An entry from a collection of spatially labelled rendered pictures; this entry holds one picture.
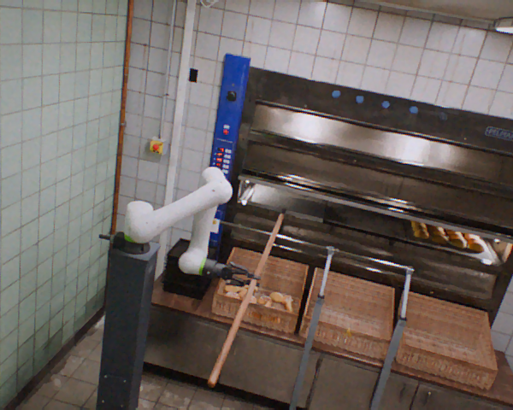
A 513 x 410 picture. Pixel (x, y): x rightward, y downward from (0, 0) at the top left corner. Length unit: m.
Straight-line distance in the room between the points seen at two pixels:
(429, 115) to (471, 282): 1.15
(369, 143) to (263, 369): 1.60
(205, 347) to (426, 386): 1.39
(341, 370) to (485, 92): 1.88
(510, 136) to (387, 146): 0.70
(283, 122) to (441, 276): 1.48
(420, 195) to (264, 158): 1.04
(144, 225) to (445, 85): 1.95
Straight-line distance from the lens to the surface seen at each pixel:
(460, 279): 3.69
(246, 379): 3.52
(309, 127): 3.32
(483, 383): 3.50
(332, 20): 3.26
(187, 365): 3.58
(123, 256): 2.61
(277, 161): 3.39
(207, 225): 2.64
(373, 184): 3.38
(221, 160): 3.44
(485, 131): 3.40
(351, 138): 3.31
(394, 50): 3.26
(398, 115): 3.31
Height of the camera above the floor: 2.44
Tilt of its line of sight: 21 degrees down
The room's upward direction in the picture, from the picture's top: 11 degrees clockwise
